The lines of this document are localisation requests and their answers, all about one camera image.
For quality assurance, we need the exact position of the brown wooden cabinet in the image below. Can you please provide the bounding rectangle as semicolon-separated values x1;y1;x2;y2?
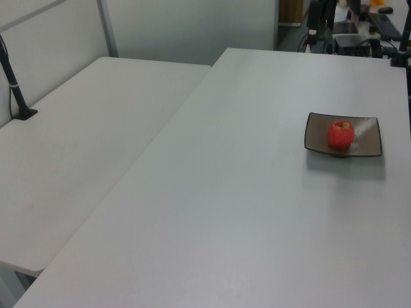
278;0;304;24

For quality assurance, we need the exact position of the black stand with clamp base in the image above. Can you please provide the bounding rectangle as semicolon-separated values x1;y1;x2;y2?
389;12;411;69

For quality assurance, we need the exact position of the black monitor stand pole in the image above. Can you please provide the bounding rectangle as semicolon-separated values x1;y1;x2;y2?
326;0;338;30

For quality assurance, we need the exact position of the silver flat box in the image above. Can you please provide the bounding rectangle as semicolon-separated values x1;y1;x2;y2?
333;33;371;49

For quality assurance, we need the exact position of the black computer keyboard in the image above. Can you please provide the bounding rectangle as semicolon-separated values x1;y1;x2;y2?
368;12;403;41

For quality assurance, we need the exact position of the black camera pole with base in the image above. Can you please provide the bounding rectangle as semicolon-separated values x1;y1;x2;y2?
0;33;39;121

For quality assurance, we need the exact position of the red apple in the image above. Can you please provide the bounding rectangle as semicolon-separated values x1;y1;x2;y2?
326;119;356;150

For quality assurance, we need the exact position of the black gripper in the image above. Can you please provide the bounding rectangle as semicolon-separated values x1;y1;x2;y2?
307;0;322;46

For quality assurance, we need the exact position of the square brown ceramic plate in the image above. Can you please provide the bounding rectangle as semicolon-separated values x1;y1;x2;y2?
304;112;383;158

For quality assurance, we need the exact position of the black flat tablet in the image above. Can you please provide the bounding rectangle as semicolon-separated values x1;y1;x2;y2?
333;21;360;35

